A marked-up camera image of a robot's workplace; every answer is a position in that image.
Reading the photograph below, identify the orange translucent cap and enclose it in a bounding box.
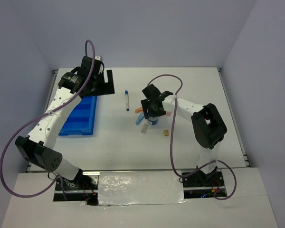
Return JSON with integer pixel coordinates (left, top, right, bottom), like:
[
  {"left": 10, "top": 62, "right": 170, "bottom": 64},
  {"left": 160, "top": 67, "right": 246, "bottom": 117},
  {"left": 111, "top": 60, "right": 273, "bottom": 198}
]
[{"left": 135, "top": 107, "right": 143, "bottom": 113}]

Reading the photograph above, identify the blue jar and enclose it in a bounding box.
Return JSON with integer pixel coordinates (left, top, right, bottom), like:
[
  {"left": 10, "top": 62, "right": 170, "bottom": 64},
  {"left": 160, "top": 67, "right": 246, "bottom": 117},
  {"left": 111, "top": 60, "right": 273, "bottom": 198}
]
[{"left": 147, "top": 117, "right": 159, "bottom": 125}]

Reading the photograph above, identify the blue translucent cap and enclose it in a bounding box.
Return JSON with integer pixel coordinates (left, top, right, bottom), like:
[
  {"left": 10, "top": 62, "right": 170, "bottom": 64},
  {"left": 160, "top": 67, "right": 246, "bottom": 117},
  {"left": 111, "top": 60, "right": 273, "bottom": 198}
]
[{"left": 135, "top": 113, "right": 144, "bottom": 125}]

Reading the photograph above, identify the blue white marker pen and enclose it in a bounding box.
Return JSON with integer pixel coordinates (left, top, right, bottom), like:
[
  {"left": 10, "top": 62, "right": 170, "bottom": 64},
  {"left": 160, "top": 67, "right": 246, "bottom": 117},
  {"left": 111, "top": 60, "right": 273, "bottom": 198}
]
[{"left": 125, "top": 90, "right": 130, "bottom": 111}]

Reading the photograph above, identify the grey eraser block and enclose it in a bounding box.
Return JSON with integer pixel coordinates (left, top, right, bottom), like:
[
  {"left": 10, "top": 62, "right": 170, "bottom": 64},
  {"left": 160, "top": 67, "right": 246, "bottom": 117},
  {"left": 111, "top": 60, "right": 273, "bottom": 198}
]
[{"left": 141, "top": 123, "right": 148, "bottom": 133}]

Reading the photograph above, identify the tan eraser block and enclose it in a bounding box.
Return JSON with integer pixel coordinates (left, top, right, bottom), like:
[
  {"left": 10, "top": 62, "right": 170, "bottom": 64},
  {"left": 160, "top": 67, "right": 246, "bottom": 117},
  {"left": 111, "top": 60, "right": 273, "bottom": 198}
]
[{"left": 164, "top": 129, "right": 169, "bottom": 136}]

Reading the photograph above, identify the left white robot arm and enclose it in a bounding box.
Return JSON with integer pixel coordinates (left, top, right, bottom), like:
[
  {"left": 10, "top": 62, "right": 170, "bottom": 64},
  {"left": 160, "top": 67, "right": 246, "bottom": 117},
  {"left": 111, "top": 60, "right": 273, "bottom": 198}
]
[{"left": 15, "top": 56, "right": 115, "bottom": 190}]

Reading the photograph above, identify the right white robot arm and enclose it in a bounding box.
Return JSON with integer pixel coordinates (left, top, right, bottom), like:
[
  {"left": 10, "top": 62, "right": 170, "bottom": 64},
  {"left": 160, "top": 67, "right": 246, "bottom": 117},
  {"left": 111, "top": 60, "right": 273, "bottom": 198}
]
[{"left": 141, "top": 84, "right": 227, "bottom": 186}]

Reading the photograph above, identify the blue compartment tray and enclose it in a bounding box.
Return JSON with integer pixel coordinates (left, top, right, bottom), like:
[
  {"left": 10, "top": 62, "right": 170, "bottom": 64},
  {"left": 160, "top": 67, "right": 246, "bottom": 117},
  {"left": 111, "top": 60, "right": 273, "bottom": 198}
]
[{"left": 58, "top": 96, "right": 97, "bottom": 136}]

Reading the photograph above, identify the silver foil sheet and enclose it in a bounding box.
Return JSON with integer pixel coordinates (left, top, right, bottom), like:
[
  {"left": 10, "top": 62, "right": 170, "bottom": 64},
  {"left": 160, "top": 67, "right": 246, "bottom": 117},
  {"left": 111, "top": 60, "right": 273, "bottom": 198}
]
[{"left": 98, "top": 171, "right": 186, "bottom": 206}]

